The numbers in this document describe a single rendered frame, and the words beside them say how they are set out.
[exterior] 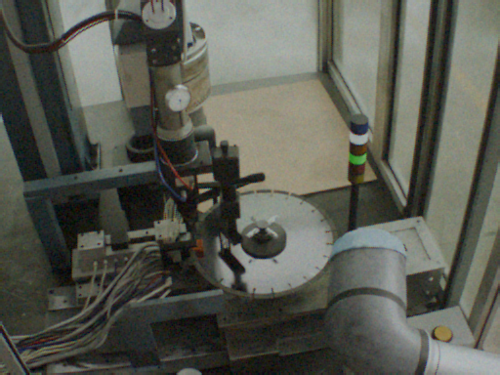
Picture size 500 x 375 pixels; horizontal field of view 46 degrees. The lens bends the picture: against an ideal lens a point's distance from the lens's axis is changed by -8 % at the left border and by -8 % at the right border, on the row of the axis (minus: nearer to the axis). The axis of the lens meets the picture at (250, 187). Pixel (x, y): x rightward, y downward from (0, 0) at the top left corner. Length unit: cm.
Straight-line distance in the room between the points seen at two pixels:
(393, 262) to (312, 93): 150
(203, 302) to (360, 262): 55
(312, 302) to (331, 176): 58
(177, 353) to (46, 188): 53
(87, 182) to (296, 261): 56
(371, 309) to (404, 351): 7
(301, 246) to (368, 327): 70
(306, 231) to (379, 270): 67
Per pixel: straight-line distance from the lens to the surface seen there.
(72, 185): 162
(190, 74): 196
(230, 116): 225
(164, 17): 112
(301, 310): 151
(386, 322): 84
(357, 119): 153
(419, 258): 157
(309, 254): 149
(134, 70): 124
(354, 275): 88
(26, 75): 174
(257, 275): 145
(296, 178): 198
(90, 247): 166
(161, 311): 138
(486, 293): 141
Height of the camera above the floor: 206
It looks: 42 degrees down
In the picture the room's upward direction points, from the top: 4 degrees counter-clockwise
